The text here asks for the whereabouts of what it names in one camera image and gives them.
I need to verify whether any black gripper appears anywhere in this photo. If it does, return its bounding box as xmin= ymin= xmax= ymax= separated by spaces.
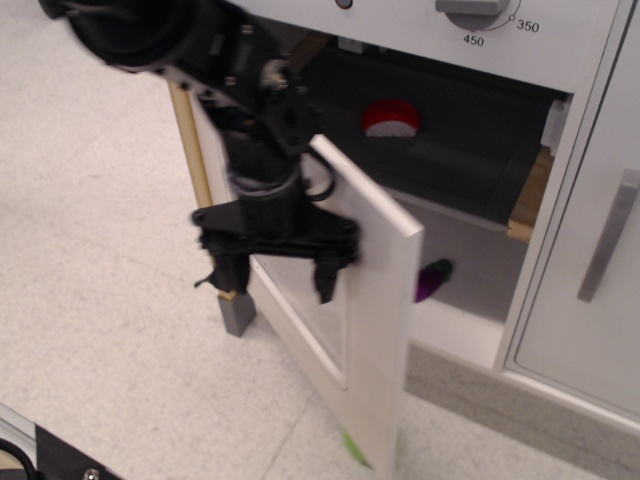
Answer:
xmin=192 ymin=187 xmax=360 ymax=304

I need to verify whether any white oven door with window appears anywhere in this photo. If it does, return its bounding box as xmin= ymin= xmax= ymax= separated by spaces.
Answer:
xmin=248 ymin=135 xmax=423 ymax=479

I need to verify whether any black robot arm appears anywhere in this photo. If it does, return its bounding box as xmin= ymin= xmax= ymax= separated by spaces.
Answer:
xmin=41 ymin=1 xmax=359 ymax=303

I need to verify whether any dark grey oven tray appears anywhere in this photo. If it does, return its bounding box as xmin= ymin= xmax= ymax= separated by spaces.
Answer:
xmin=301 ymin=45 xmax=564 ymax=224

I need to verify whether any small round oven button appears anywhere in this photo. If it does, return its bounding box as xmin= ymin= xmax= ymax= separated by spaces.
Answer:
xmin=335 ymin=0 xmax=353 ymax=10

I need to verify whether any grey cabinet leg foot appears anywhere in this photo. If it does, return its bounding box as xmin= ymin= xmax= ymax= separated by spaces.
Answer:
xmin=218 ymin=293 xmax=256 ymax=338

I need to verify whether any purple toy eggplant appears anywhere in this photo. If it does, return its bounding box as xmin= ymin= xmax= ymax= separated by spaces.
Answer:
xmin=414 ymin=259 xmax=454 ymax=303

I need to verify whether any red white toy sushi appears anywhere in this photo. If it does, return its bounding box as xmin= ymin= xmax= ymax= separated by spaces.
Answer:
xmin=361 ymin=98 xmax=422 ymax=138

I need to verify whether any green toy cabbage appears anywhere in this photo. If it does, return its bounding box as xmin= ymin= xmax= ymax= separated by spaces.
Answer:
xmin=343 ymin=431 xmax=371 ymax=469

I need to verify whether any white toy kitchen cabinet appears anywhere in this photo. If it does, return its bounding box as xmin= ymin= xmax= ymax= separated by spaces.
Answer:
xmin=167 ymin=0 xmax=640 ymax=435

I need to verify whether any white right cabinet door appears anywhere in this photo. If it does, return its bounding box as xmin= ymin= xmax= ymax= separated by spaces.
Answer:
xmin=510 ymin=6 xmax=639 ymax=420

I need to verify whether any grey temperature dial knob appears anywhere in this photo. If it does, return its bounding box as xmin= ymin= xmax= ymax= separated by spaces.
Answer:
xmin=435 ymin=0 xmax=510 ymax=31

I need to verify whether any black cable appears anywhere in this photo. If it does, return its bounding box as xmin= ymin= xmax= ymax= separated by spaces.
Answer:
xmin=299 ymin=149 xmax=337 ymax=201

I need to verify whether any black base plate with screw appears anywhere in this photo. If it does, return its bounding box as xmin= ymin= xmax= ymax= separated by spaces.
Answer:
xmin=35 ymin=425 xmax=123 ymax=480

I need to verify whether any aluminium frame rail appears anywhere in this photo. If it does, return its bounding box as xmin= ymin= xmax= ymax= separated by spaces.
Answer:
xmin=0 ymin=403 xmax=37 ymax=467

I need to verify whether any silver cabinet door handle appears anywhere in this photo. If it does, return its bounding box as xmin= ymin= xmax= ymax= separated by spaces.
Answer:
xmin=577 ymin=169 xmax=639 ymax=302

